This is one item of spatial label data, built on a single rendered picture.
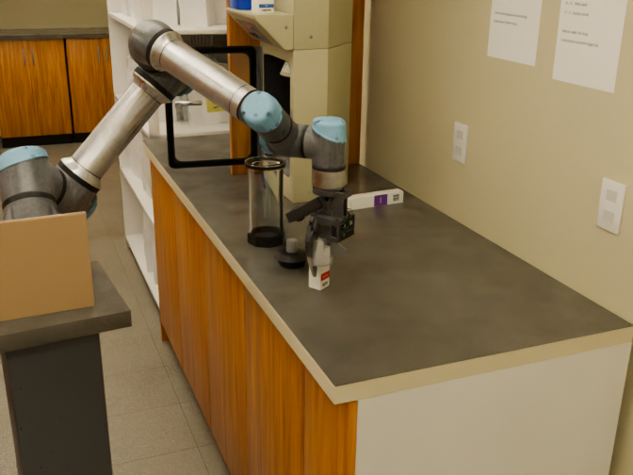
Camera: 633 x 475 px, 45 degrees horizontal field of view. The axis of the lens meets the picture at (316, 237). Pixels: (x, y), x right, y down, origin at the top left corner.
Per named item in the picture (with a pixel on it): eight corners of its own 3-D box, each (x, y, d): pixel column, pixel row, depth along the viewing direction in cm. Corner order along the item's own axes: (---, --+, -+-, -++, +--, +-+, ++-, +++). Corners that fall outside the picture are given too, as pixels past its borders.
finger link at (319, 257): (324, 283, 173) (330, 242, 171) (302, 276, 176) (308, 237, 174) (332, 281, 175) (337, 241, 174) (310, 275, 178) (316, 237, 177)
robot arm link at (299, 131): (256, 107, 168) (302, 112, 164) (275, 127, 178) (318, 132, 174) (248, 141, 166) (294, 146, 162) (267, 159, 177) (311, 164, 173)
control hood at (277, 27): (259, 38, 252) (259, 7, 249) (293, 50, 224) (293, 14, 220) (225, 39, 248) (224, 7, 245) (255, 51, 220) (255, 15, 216)
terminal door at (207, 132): (257, 163, 265) (256, 45, 251) (168, 169, 257) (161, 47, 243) (257, 163, 266) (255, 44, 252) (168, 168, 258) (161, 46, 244)
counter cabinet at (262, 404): (298, 317, 375) (299, 137, 344) (576, 652, 197) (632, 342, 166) (161, 339, 352) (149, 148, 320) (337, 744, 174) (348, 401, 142)
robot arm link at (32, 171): (-11, 205, 169) (-20, 153, 174) (28, 222, 181) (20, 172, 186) (34, 185, 166) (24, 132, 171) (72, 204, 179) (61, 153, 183)
